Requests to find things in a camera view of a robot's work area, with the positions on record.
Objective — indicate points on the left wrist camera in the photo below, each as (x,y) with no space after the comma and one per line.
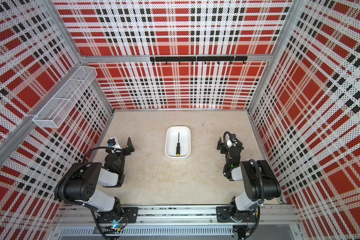
(113,143)

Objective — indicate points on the black hook rail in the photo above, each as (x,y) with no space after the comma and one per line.
(200,59)

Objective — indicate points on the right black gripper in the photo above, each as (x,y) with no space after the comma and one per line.
(240,146)

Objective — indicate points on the white plastic bin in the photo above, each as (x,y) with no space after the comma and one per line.
(172,139)

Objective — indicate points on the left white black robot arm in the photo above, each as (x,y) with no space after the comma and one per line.
(79,185)

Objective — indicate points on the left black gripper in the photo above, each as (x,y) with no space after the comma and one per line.
(131,149)

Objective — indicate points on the black yellow screwdriver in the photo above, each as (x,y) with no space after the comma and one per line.
(178,148)

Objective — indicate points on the white wire mesh shelf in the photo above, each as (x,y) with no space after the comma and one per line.
(57,109)

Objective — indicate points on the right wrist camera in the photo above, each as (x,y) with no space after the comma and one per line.
(232,138)

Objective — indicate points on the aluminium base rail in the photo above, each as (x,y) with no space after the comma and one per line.
(162,222)

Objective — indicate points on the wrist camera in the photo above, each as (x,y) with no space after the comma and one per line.
(232,138)
(113,143)

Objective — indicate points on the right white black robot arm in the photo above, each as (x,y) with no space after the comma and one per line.
(260,182)

